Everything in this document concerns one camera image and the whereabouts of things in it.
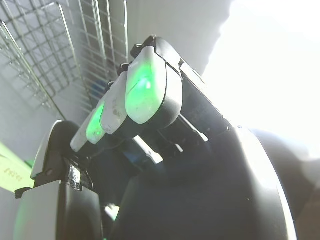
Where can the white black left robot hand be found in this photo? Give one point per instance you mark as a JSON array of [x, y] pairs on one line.
[[200, 190]]

